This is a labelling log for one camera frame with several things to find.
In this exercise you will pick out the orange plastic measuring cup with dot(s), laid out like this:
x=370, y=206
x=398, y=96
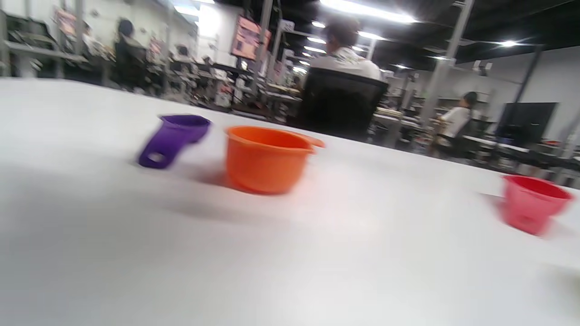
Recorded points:
x=265, y=163

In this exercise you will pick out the purple plastic measuring cup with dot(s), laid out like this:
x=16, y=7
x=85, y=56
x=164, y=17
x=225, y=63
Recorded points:
x=174, y=136

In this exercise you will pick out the red plastic measuring cup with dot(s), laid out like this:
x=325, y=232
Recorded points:
x=530, y=206

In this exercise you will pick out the black mesh office chair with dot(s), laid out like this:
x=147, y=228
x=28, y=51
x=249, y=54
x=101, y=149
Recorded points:
x=340, y=102

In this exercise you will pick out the hanging display screen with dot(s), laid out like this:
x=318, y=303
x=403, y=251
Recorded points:
x=249, y=38

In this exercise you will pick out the long ceiling light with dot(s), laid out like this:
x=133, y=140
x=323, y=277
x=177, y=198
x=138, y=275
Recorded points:
x=367, y=11

